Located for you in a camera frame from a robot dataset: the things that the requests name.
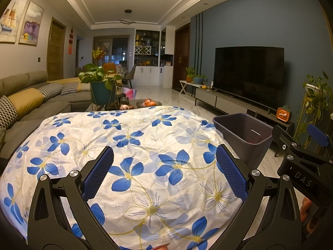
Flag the pink gift bag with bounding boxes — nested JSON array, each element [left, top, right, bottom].
[[122, 88, 136, 100]]

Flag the tree and sailboat painting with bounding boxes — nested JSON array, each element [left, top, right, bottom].
[[0, 0, 27, 44]]

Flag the orange dining chair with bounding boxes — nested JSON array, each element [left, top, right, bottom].
[[102, 63, 117, 75]]

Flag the trailing plant in white pot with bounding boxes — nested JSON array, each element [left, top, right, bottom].
[[296, 70, 333, 147]]

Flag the yellow cushion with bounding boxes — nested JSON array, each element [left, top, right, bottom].
[[7, 88, 45, 114]]

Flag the red wall decoration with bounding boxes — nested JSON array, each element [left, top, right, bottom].
[[68, 27, 75, 56]]

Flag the large houndstooth cushion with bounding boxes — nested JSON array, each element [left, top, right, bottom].
[[0, 95, 18, 129]]

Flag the white display cabinet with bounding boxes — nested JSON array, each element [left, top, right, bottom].
[[133, 27, 175, 87]]

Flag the light wooden door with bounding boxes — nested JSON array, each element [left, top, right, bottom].
[[46, 17, 67, 82]]

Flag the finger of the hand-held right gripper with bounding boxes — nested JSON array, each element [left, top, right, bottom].
[[306, 123, 330, 160], [272, 125, 296, 160]]

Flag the plant in orange pot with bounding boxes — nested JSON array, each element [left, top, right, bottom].
[[185, 67, 196, 83]]

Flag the blue floral tablecloth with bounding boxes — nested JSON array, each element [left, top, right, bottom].
[[0, 106, 249, 250]]

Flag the white folding stand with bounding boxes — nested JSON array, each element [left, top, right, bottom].
[[179, 80, 198, 95]]

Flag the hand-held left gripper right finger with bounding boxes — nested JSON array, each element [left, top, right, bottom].
[[216, 144, 305, 250]]

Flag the purple painting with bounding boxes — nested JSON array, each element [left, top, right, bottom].
[[17, 1, 45, 47]]

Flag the grey pillow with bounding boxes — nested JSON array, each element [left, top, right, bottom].
[[0, 127, 7, 152]]

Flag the grey television stand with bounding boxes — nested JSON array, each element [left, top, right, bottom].
[[194, 87, 296, 136]]

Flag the small houndstooth cushion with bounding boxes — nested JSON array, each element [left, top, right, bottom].
[[60, 82, 80, 96], [38, 83, 64, 102]]

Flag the glass balcony door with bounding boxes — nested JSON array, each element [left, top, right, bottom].
[[93, 35, 131, 70]]

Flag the black television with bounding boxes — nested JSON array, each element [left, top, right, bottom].
[[213, 46, 285, 110]]

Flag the dark wooden door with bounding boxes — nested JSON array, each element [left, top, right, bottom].
[[174, 23, 192, 89]]

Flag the grey sectional sofa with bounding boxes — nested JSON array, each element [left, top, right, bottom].
[[0, 70, 93, 167]]

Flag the plate of oranges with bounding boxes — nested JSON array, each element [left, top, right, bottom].
[[136, 98, 162, 109]]

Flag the grey dining chair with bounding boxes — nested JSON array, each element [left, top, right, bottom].
[[122, 64, 136, 89]]

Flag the person's right hand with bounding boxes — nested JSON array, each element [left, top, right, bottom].
[[301, 196, 317, 235]]

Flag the yellow flowers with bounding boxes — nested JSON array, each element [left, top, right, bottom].
[[92, 47, 106, 66]]

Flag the orange speaker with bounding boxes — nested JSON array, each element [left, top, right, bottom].
[[276, 106, 292, 123]]

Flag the pothos in teal pot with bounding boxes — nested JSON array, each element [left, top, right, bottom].
[[78, 63, 123, 111]]

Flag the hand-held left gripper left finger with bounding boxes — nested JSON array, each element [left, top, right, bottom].
[[27, 145, 114, 250]]

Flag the grey plastic bin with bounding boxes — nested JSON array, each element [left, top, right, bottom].
[[212, 113, 274, 166]]

